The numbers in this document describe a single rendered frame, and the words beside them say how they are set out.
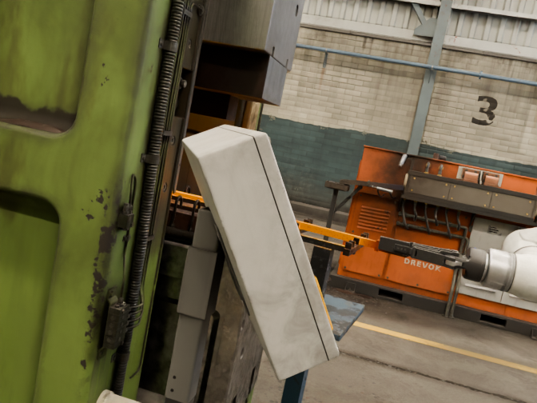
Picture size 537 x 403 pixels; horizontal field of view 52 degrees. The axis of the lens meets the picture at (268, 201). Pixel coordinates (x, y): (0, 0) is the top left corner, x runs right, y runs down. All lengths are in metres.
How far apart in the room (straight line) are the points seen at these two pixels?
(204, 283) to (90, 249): 0.32
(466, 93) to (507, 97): 0.59
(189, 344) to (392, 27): 8.50
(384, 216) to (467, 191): 0.70
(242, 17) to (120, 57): 0.32
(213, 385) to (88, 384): 0.33
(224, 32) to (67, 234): 0.53
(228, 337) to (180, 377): 0.45
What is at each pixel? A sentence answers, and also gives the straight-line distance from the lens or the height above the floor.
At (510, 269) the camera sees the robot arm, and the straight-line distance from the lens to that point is 1.31.
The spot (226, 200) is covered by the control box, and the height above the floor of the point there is 1.12.
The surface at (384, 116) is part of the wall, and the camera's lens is 8.80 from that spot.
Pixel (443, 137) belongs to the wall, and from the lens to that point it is 8.81.
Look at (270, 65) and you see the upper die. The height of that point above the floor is 1.34.
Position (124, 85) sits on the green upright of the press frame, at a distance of 0.99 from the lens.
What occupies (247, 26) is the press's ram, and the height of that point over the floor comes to 1.41.
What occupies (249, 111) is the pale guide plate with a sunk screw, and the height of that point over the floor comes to 1.25.
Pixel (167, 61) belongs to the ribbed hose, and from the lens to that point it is 1.04.
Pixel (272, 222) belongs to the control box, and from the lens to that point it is 0.60.
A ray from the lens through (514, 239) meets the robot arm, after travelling 1.48.
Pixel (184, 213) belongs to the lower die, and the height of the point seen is 0.98.
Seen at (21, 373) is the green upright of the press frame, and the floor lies 0.64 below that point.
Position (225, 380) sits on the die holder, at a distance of 1.30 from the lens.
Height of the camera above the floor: 1.20
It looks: 7 degrees down
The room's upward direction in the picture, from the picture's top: 11 degrees clockwise
